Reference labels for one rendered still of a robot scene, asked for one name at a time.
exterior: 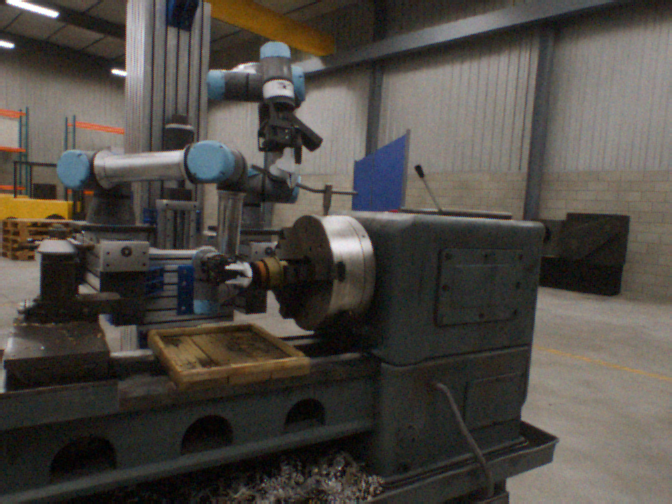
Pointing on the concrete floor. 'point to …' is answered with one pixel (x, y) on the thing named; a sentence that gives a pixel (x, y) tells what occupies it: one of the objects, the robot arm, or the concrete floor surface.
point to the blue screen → (382, 177)
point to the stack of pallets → (26, 235)
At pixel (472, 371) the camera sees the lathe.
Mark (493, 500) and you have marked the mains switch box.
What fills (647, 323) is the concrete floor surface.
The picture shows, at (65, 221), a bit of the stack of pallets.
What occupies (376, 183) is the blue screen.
